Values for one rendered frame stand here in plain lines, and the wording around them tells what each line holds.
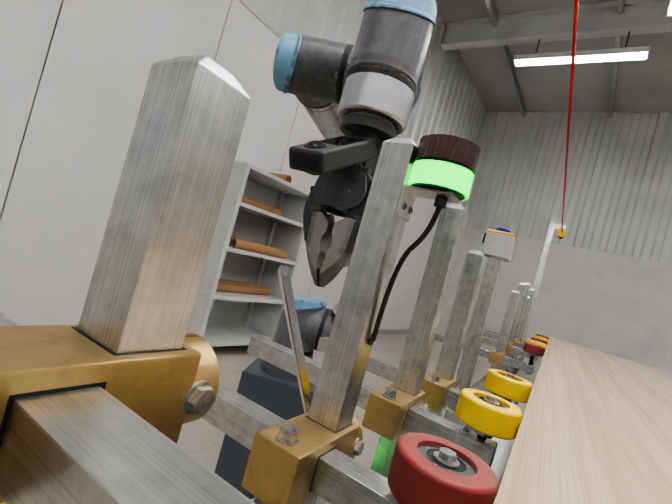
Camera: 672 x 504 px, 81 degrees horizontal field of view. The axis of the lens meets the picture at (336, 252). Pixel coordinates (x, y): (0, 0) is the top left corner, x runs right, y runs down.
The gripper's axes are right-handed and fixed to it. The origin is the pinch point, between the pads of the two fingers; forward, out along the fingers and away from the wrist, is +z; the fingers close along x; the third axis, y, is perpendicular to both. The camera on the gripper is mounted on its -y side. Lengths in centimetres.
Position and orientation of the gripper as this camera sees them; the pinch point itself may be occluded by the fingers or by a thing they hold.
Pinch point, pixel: (318, 276)
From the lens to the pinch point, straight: 47.7
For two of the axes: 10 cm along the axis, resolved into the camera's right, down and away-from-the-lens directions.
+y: 4.9, 1.5, 8.6
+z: -2.7, 9.6, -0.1
